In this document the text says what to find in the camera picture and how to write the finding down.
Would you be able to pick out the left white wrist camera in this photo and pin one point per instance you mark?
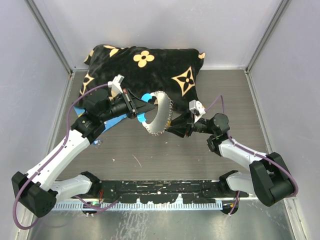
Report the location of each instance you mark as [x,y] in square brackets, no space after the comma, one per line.
[115,84]

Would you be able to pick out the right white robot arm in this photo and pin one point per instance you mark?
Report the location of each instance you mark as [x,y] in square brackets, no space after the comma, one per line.
[268,179]

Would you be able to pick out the blue cartoon cloth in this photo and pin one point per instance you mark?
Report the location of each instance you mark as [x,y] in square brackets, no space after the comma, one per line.
[108,124]

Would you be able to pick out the white slotted cable duct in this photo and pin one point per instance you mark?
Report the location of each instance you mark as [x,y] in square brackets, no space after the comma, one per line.
[178,205]

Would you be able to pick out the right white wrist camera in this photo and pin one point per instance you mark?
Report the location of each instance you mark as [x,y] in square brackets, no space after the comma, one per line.
[197,109]

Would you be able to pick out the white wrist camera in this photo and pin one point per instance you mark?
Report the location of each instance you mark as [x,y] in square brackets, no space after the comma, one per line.
[115,84]
[197,109]

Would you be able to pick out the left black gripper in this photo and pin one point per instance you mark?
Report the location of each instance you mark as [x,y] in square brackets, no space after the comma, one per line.
[141,106]

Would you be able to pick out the black floral plush pillow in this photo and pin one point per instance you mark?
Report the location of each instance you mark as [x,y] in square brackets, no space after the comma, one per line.
[146,70]

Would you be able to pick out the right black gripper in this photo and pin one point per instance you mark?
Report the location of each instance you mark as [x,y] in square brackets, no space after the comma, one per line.
[183,124]

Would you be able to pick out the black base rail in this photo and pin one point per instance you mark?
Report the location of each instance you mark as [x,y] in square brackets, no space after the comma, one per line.
[160,191]

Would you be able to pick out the loose blue tagged key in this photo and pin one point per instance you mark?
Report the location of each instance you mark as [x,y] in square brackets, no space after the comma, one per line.
[97,142]

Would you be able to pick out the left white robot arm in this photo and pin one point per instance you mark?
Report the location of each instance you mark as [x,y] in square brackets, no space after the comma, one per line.
[37,189]

